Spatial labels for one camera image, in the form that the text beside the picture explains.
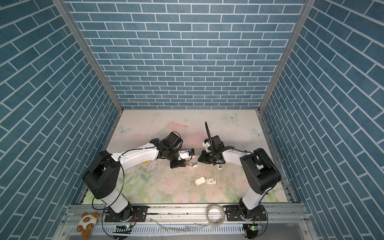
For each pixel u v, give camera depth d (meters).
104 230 0.69
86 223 0.69
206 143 0.88
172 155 0.74
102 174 0.46
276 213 0.76
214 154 0.72
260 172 0.47
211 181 0.84
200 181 0.85
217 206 0.74
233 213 0.74
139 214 0.74
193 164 0.90
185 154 0.76
